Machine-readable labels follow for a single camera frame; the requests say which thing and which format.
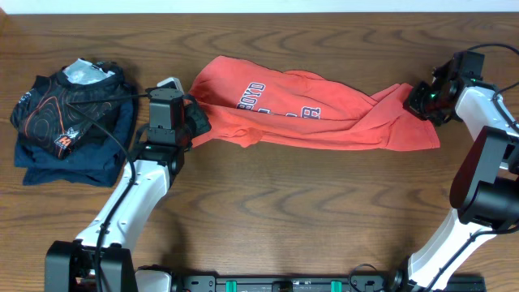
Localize red printed t-shirt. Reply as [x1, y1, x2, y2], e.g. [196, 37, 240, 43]
[189, 56, 440, 152]

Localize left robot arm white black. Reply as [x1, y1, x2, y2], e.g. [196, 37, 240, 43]
[44, 84, 211, 291]

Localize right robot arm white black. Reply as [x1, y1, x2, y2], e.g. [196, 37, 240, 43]
[384, 46, 518, 291]

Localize navy blue folded shirt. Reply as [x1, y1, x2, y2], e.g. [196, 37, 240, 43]
[14, 86, 138, 187]

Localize black orange patterned folded shirt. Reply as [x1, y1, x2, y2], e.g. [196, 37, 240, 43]
[10, 58, 135, 159]

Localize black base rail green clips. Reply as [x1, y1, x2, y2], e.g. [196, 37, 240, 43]
[133, 264, 487, 292]

